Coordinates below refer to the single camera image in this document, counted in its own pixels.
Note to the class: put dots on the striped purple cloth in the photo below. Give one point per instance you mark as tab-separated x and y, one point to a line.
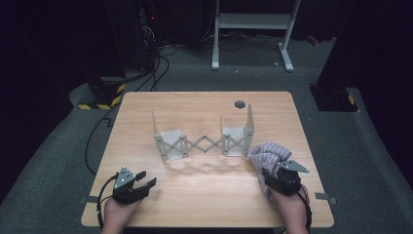
268	156

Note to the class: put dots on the black stand base yellow corner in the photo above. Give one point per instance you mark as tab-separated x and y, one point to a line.
334	99

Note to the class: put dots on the person's right hand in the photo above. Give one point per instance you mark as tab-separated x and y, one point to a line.
290	214

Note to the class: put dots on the grey tape strip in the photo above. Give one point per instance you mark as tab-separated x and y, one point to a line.
324	197
90	199

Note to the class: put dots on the white metal stand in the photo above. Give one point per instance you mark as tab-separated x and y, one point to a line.
253	21

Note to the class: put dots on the black yellow striped stand base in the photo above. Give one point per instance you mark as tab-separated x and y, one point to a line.
105	94

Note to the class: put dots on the dark round table grommet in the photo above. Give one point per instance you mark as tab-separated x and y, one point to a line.
240	104

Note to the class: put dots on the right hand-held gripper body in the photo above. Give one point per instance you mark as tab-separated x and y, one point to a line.
285	182

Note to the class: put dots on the dark equipment rack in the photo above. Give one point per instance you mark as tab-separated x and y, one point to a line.
133	32

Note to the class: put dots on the person's left hand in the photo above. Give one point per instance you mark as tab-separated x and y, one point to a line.
117	217

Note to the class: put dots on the grey metal expandable book rack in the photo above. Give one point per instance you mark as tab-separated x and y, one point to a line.
201	146

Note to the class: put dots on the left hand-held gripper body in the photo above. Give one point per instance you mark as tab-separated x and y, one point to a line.
125	191

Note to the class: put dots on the small red object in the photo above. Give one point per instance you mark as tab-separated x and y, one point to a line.
312	39

